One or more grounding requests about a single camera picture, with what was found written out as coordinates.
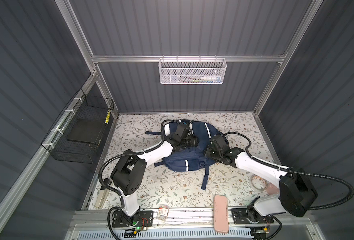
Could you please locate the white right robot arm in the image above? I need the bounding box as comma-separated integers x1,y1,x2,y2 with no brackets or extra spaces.
205,134,318,223

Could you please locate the clear tape roll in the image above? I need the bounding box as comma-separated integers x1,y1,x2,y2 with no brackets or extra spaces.
250,175,269,192

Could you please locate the small clear eraser box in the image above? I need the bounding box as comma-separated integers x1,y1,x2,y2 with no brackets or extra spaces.
157,204,169,222

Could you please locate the white marker in basket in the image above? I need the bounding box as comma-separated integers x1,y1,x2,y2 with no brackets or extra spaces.
200,76,222,83

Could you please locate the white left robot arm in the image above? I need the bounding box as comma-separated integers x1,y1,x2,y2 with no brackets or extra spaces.
110,120,199,217

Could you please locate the pink pencil case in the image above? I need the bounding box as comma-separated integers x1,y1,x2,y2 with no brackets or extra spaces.
213,195,229,234

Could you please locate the black wire wall basket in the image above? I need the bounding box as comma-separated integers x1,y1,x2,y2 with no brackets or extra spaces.
41,91,114,164

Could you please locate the beige stapler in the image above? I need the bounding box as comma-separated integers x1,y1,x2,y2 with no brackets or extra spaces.
94,185,109,209

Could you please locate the pink cup with pencils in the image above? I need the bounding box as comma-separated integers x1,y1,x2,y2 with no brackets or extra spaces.
266,182,280,196

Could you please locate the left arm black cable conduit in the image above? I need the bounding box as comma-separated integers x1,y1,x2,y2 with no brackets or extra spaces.
98,119,184,197

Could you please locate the navy blue student backpack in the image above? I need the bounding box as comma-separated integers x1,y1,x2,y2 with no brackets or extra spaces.
154,120,222,190

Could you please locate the white wire mesh basket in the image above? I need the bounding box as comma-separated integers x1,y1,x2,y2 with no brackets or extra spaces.
158,58,227,85

